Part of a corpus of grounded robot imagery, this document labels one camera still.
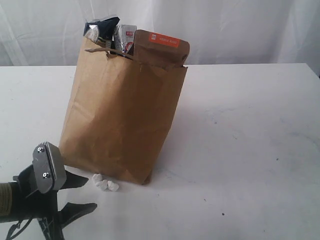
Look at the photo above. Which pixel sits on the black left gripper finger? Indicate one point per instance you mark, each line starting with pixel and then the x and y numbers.
pixel 72 212
pixel 69 180

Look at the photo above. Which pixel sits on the small blue white packet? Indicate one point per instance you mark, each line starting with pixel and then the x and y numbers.
pixel 124 36

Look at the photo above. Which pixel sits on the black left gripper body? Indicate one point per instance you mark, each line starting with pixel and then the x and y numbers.
pixel 27 204

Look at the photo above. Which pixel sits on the white pebble cluster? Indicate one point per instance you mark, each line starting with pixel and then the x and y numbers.
pixel 104 184

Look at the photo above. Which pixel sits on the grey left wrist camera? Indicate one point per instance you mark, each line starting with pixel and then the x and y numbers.
pixel 48 166

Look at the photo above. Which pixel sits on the brown kraft pouch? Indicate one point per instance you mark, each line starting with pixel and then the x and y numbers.
pixel 159 50

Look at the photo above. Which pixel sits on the brown paper bag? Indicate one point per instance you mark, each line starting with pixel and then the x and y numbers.
pixel 119 114

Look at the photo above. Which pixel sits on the spaghetti package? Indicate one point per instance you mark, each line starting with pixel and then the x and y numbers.
pixel 101 33

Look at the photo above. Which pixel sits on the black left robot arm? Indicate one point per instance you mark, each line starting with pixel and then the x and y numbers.
pixel 5 204

